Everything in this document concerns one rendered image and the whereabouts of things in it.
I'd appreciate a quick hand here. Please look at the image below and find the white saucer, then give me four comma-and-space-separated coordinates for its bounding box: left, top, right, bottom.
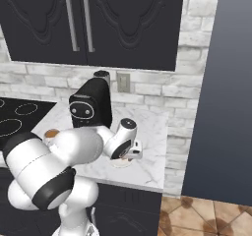
109, 156, 135, 169

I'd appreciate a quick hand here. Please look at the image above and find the dark cupboard door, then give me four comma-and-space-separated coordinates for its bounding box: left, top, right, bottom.
88, 204, 163, 236
78, 0, 186, 73
0, 0, 89, 66

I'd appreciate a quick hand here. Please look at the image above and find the dark grey fridge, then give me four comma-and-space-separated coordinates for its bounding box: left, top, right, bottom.
181, 0, 252, 207

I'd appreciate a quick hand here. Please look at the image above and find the silver cupboard handle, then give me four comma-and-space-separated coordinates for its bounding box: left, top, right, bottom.
64, 0, 81, 53
82, 0, 96, 53

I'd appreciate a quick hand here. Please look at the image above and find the black hob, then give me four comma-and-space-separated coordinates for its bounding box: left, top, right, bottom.
0, 96, 58, 142

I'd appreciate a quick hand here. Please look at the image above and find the dark upper cupboard door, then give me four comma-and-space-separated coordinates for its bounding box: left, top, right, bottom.
78, 0, 186, 73
0, 0, 89, 66

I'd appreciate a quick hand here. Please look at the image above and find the grey wall socket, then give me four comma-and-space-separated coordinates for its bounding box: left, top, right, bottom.
116, 71, 132, 93

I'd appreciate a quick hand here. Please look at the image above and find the white mug with coffee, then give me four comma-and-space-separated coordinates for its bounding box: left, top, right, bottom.
42, 128, 62, 144

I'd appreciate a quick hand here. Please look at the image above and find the black coffee machine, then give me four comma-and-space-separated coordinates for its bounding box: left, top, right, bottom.
68, 70, 113, 130

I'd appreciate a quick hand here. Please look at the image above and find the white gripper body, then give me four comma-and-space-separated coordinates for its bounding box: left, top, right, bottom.
125, 140, 145, 161

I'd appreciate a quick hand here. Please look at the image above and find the dark lower cupboard drawer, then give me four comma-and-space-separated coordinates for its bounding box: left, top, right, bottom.
96, 182, 163, 212

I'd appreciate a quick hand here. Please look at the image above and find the dark lower cupboard door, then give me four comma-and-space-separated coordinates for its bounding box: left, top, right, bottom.
88, 204, 163, 236

